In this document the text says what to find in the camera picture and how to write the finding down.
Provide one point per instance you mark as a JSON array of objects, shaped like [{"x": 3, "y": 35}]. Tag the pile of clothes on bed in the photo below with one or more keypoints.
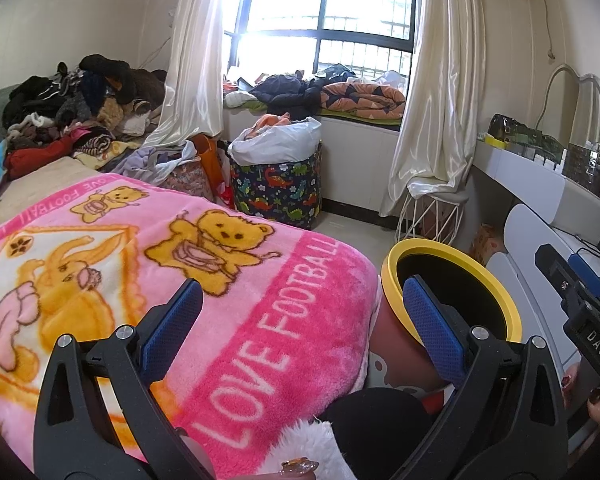
[{"x": 30, "y": 195}]

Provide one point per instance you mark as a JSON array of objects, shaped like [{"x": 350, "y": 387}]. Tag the white fluffy sleeve cuff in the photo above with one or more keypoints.
[{"x": 310, "y": 440}]

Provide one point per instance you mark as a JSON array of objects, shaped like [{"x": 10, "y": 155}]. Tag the orange patterned quilt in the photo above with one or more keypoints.
[{"x": 362, "y": 100}]

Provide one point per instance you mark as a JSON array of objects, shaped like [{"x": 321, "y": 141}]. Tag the white framed vanity mirror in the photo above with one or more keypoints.
[{"x": 595, "y": 110}]

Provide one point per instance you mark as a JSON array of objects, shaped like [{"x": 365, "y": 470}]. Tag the black handbag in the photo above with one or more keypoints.
[{"x": 520, "y": 135}]

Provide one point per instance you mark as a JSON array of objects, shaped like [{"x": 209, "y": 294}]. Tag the pile of dark clothes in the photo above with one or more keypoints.
[{"x": 90, "y": 100}]

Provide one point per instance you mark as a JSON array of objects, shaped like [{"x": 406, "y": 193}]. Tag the orange bag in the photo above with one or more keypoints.
[{"x": 210, "y": 160}]

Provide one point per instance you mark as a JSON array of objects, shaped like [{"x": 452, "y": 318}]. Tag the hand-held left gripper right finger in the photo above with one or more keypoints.
[{"x": 432, "y": 332}]

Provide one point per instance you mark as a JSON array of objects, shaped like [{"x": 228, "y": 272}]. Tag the dark jacket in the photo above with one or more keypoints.
[{"x": 285, "y": 95}]

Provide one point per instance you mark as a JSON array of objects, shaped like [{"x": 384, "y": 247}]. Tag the barred window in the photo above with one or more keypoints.
[{"x": 365, "y": 35}]

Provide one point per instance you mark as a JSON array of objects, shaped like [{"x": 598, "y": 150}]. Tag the cream satin curtain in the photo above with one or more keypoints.
[
  {"x": 195, "y": 60},
  {"x": 440, "y": 85}
]

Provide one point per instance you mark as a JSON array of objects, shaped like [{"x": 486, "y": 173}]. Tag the white drawer cabinet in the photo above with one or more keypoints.
[{"x": 525, "y": 240}]

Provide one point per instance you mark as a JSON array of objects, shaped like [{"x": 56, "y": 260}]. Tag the person's black pants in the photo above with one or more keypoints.
[{"x": 375, "y": 430}]

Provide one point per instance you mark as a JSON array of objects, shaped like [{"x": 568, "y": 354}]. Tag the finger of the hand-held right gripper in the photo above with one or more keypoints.
[
  {"x": 587, "y": 275},
  {"x": 557, "y": 275}
]

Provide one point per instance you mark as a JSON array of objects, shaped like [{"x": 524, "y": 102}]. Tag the yellow-rimmed round bin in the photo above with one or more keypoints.
[{"x": 395, "y": 255}]

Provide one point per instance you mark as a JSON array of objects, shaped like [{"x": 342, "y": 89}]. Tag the grey white cloth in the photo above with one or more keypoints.
[{"x": 150, "y": 162}]

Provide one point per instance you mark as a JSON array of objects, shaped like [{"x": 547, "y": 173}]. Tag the dinosaur print laundry basket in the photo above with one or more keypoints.
[{"x": 275, "y": 195}]

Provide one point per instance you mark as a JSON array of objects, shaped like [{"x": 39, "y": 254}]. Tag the orange cardboard box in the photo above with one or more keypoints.
[{"x": 485, "y": 245}]

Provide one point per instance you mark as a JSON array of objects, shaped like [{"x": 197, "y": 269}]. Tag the white plastic bag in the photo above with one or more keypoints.
[{"x": 280, "y": 140}]

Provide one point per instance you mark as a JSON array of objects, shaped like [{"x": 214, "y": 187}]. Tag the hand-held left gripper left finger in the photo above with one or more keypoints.
[{"x": 172, "y": 322}]

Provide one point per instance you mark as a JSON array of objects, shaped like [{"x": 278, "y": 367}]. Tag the small yellow container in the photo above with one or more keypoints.
[{"x": 494, "y": 141}]

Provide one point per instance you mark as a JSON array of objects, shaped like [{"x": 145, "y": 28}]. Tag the white vanity desk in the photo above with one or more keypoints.
[{"x": 525, "y": 180}]

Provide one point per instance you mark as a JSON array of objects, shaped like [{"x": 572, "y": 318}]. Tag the person's right hand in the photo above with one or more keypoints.
[{"x": 595, "y": 405}]

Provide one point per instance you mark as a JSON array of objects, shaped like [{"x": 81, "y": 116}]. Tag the floral fabric bag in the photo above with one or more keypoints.
[{"x": 192, "y": 182}]

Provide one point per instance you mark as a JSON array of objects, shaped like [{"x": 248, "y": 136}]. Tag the pink bear printed blanket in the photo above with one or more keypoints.
[{"x": 260, "y": 310}]

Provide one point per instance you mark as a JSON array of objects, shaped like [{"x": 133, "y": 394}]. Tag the orange cloth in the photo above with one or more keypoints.
[{"x": 267, "y": 125}]

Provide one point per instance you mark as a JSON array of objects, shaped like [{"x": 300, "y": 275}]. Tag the glittery storage box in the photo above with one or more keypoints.
[{"x": 587, "y": 162}]

